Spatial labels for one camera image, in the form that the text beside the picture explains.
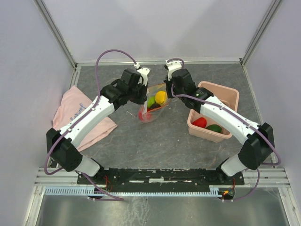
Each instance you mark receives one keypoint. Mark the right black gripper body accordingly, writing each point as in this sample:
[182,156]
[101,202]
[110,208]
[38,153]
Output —
[176,91]

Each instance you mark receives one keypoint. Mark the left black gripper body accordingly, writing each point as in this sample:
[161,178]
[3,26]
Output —
[138,94]

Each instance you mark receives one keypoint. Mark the green apple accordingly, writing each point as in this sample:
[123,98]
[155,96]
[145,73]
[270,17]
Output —
[151,100]

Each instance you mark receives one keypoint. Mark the yellow lemon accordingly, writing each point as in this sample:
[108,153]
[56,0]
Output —
[160,97]

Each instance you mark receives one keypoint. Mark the clear zip top bag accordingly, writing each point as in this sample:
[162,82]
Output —
[153,114]

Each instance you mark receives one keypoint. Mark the red apple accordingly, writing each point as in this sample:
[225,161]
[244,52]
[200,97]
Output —
[142,116]

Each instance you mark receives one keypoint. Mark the small red fruit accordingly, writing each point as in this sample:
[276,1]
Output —
[200,122]

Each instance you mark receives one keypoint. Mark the pink plastic bin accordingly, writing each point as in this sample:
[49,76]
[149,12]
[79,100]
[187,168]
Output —
[230,97]

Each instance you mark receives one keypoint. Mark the dark purple plum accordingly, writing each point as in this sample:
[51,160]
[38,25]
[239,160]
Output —
[154,106]

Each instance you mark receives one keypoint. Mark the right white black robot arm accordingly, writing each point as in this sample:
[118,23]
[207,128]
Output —
[257,140]

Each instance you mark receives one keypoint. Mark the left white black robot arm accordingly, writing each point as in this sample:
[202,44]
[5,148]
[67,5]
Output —
[62,144]

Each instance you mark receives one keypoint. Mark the dark green fruit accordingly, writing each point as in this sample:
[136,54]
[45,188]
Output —
[215,128]

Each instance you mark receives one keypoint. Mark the pink folded cloth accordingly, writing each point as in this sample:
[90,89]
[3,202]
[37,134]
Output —
[73,103]

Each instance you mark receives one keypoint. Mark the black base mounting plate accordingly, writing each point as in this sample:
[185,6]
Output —
[164,180]

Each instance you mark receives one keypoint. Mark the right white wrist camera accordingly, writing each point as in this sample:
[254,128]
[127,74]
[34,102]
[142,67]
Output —
[173,65]

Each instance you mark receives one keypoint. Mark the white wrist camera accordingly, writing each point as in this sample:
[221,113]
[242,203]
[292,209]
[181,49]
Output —
[173,65]
[144,72]

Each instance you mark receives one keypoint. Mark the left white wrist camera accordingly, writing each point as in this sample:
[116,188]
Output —
[144,72]

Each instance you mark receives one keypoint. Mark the aluminium frame rail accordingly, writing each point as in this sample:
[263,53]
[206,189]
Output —
[195,62]

